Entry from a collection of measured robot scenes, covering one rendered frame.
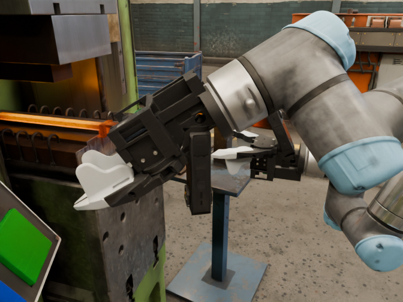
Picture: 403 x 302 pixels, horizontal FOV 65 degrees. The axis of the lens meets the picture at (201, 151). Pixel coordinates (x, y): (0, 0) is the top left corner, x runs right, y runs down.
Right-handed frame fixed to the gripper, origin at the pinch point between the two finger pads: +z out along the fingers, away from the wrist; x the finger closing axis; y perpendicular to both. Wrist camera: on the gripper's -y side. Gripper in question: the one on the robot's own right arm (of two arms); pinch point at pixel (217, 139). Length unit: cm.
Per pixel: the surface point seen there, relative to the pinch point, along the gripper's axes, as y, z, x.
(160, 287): 72, 26, 16
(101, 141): 3.0, 30.7, -2.2
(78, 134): 0.8, 35.7, -4.2
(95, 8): -28.6, 30.6, 2.9
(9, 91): -2, 79, 18
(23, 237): -1.8, 15.0, -43.3
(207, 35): 30, 211, 761
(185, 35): 31, 273, 766
